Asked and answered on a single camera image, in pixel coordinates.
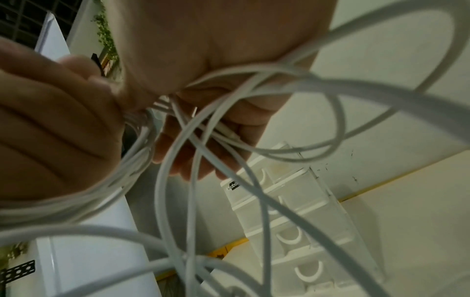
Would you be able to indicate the white cabinet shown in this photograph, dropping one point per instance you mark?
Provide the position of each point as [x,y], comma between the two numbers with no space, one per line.
[91,261]

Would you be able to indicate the person's left hand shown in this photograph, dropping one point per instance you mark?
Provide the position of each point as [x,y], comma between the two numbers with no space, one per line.
[51,130]

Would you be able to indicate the dark window grille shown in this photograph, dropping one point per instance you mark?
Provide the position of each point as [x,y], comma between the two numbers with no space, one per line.
[22,17]

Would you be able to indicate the person's right hand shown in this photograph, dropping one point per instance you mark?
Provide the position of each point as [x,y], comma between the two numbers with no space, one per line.
[227,34]

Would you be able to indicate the black perforated metal bracket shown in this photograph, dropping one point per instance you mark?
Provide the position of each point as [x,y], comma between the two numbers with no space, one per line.
[18,272]

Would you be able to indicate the translucent white drawer organizer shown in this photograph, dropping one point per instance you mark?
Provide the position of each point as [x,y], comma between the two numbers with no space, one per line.
[312,197]

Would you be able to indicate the yellow edge strip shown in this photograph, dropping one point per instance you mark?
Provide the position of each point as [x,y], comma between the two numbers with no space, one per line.
[227,249]

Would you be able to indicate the green hanging plant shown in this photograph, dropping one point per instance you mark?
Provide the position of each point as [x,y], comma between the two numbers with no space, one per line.
[106,37]
[13,255]

